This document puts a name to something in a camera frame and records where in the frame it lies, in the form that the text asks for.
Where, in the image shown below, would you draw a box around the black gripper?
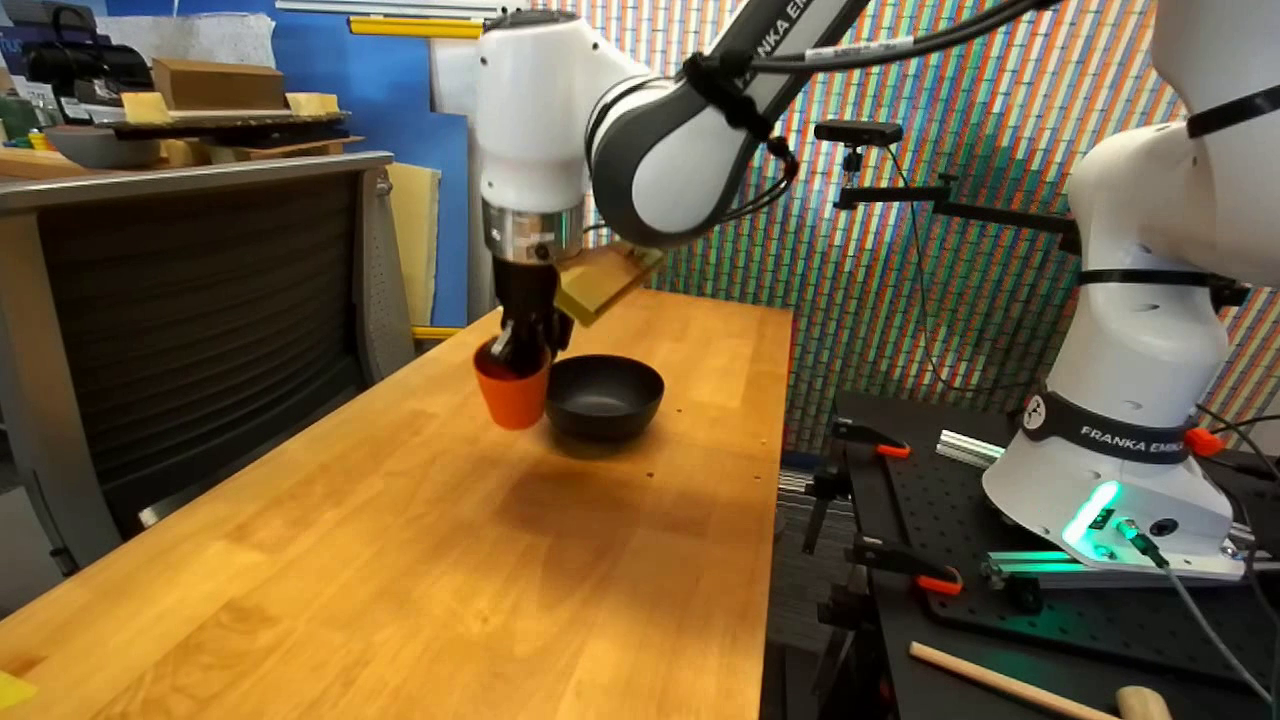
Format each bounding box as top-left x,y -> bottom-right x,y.
487,256 -> 577,377

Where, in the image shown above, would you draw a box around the orange cup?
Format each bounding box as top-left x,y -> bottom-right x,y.
467,335 -> 556,434

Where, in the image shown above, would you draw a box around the black bowl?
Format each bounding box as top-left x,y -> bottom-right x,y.
543,351 -> 668,462

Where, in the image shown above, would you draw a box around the upright yellow foam panel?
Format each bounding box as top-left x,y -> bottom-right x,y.
386,160 -> 444,332

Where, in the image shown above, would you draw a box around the cardboard boxes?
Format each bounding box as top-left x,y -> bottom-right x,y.
118,89 -> 350,131

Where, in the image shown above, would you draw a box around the grey mesh office chair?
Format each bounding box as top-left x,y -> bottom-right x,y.
0,149 -> 421,570

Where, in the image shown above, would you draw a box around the yellow bar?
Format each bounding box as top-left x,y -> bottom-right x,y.
350,13 -> 487,43

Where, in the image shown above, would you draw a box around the wooden box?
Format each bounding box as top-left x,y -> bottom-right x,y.
150,57 -> 292,117

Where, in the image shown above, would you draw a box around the silver aluminium bar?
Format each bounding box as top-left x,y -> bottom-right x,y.
933,430 -> 1009,471

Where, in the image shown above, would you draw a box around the black perforated mounting board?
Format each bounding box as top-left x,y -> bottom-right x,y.
819,388 -> 1280,720

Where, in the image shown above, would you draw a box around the white paper sheet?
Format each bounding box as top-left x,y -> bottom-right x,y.
96,13 -> 279,72

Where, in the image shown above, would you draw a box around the wooden mallet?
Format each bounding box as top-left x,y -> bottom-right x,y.
908,637 -> 1176,720

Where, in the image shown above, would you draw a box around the orange handled black clamp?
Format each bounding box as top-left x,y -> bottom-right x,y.
824,416 -> 921,471
848,533 -> 967,608

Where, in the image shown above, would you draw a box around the black stereo camera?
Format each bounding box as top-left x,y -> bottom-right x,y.
813,117 -> 908,154

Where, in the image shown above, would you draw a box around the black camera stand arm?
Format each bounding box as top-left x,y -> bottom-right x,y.
833,141 -> 1085,261

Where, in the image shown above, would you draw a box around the grey cable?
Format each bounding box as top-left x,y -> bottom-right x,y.
1133,526 -> 1280,707

